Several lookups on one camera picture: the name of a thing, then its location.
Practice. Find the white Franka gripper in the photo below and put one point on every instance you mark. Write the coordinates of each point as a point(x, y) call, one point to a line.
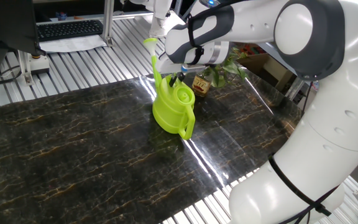
point(169, 68)

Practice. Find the lime green watering can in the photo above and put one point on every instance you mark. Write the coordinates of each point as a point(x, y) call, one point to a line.
point(171, 112)

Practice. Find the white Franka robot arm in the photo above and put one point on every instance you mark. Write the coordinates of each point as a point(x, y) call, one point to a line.
point(322, 140)

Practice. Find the green leafy plant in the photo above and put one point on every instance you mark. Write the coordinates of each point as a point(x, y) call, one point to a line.
point(228, 70)

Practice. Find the glass bottle with label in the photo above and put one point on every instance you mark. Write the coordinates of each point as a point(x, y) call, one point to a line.
point(201, 86)

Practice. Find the brown cardboard box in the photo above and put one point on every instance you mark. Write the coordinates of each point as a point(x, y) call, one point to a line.
point(253, 60)

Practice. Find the white paper sheet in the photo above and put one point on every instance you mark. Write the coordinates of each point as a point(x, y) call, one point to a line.
point(70, 46)

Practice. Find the black keyboard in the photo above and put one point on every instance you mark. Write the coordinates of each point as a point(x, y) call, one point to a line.
point(70, 29)

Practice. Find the dark marble pattern mat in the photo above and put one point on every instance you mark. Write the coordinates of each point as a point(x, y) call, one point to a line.
point(73, 155)

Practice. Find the small blue red object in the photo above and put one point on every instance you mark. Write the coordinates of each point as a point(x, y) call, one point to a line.
point(61, 15)

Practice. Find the black monitor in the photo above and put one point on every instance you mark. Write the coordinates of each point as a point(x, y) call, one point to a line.
point(8, 25)

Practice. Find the silver blue-tipped camera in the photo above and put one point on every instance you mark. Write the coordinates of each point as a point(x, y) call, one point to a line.
point(194, 68)

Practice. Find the aluminium horizontal rail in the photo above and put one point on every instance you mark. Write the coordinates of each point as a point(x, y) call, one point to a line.
point(126, 15)

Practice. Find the aluminium upright post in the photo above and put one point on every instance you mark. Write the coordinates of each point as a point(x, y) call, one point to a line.
point(108, 18)

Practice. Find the aluminium bracket post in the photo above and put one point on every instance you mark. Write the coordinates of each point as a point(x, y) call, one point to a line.
point(26, 70)

